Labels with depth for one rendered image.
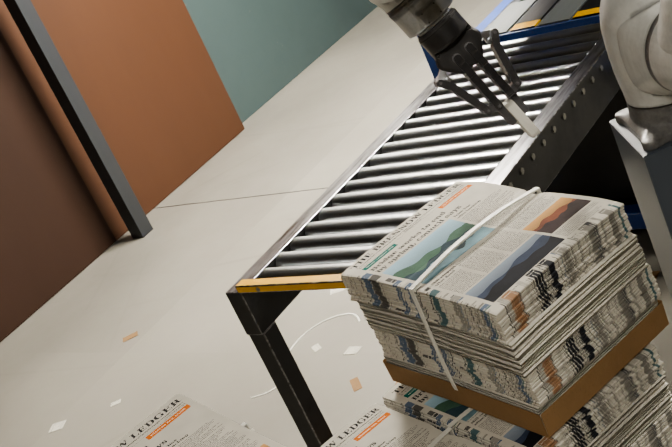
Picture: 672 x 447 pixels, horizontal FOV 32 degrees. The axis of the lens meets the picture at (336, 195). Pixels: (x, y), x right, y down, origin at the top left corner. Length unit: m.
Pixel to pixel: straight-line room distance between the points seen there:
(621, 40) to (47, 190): 4.00
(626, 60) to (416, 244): 0.47
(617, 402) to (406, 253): 0.39
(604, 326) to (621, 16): 0.53
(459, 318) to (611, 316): 0.23
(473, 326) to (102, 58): 4.44
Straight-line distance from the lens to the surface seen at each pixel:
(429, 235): 1.86
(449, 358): 1.79
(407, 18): 1.76
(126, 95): 5.99
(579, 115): 2.94
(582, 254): 1.69
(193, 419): 1.67
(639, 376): 1.82
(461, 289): 1.67
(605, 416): 1.79
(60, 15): 5.82
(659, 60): 1.89
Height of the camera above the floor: 1.85
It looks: 21 degrees down
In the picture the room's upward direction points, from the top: 25 degrees counter-clockwise
